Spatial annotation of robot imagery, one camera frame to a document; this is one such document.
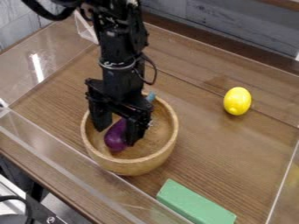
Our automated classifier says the clear acrylic corner bracket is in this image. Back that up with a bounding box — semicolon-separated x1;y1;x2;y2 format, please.
74;11;99;45

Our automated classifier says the green foam block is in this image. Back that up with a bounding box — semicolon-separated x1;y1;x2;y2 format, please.
157;178;238;224

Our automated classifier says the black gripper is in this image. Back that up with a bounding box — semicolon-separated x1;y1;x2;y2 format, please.
86;62;154;146

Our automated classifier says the yellow toy lemon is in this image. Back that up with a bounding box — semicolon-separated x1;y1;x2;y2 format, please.
224;87;253;116

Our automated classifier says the brown wooden bowl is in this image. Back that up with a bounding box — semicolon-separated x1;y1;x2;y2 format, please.
81;96;179;176

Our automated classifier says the black cable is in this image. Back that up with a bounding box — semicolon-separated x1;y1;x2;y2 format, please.
133;53;159;87

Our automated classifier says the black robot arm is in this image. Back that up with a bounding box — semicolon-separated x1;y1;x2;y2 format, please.
22;0;154;146

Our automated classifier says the purple toy eggplant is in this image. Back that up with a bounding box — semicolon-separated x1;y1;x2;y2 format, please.
105;119;127;152

